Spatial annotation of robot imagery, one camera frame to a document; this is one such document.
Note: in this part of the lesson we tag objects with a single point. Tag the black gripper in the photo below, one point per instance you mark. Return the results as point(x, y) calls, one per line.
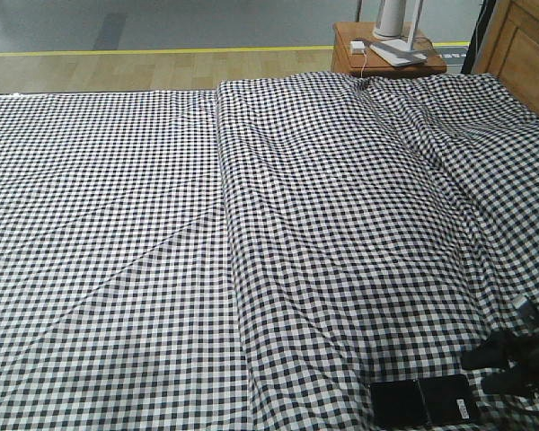
point(515, 357)

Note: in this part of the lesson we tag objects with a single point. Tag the wooden bed headboard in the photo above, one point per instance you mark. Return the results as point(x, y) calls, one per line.
point(510, 49)

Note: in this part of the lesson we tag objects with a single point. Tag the white desk lamp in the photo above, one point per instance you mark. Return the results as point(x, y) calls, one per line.
point(401, 52)

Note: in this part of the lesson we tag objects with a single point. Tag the checkered gingham bed sheet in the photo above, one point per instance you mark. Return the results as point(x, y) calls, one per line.
point(116, 305)

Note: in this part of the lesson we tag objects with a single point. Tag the checkered gingham folded quilt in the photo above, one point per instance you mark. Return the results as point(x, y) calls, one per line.
point(378, 228)

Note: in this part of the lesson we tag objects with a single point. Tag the wooden nightstand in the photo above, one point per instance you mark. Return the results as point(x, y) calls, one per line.
point(360, 65)

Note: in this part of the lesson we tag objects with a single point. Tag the white charger adapter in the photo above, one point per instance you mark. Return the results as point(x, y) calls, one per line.
point(357, 47)

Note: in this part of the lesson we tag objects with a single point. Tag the white cylindrical speaker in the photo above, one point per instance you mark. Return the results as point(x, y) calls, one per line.
point(389, 20)

